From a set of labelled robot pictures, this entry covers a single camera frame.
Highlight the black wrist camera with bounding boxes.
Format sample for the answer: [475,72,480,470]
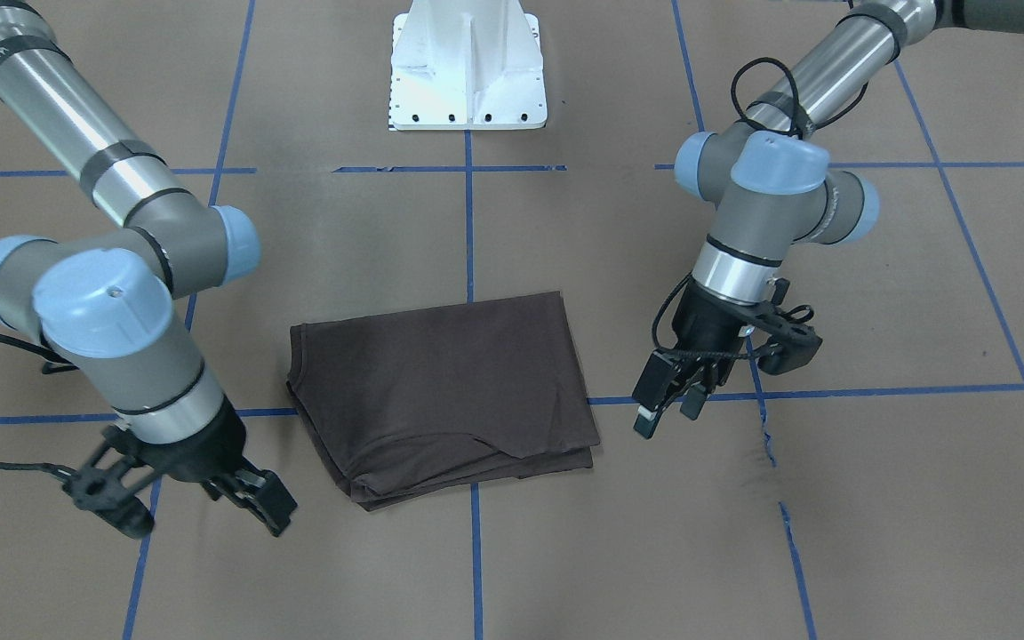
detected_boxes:
[748,278,822,376]
[62,424,162,540]

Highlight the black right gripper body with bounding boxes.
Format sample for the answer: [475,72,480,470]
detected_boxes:
[137,398,251,483]

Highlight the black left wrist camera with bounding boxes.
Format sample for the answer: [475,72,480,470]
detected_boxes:
[748,278,822,376]

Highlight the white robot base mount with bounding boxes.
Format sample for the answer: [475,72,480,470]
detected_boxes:
[388,1,548,132]

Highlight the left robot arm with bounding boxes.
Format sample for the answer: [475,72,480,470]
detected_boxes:
[631,1,1024,438]

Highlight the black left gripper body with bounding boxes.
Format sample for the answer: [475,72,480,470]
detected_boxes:
[670,283,755,392]

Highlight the dark brown t-shirt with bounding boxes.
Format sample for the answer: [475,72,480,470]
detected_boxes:
[287,292,601,513]

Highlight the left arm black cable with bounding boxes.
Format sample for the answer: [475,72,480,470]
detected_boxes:
[730,58,868,139]

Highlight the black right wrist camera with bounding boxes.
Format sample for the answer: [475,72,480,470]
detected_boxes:
[62,424,162,540]

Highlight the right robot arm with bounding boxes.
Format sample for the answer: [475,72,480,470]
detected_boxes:
[0,1,297,540]

